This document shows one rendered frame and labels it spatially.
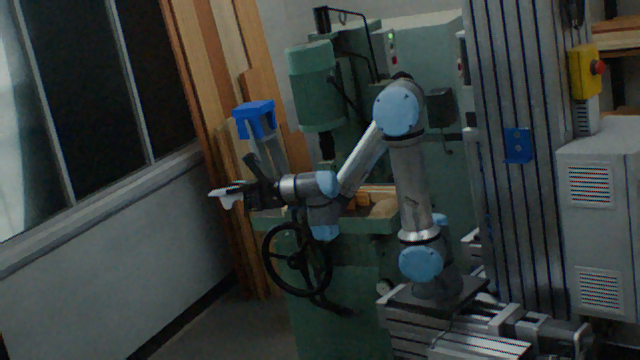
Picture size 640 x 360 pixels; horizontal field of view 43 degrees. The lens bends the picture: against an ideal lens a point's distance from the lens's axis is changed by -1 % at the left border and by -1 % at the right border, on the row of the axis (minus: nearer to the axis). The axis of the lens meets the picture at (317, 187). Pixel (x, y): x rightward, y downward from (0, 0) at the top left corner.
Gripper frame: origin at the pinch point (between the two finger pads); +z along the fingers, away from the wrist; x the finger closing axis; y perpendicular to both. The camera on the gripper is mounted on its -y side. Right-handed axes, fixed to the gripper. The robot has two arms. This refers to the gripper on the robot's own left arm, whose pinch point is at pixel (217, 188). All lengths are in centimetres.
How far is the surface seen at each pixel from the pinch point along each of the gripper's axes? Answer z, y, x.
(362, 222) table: -24, 27, 61
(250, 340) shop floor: 69, 104, 151
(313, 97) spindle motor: -11, -18, 67
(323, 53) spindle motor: -17, -33, 68
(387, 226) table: -34, 29, 58
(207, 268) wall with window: 107, 76, 194
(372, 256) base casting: -26, 40, 62
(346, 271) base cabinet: -14, 46, 66
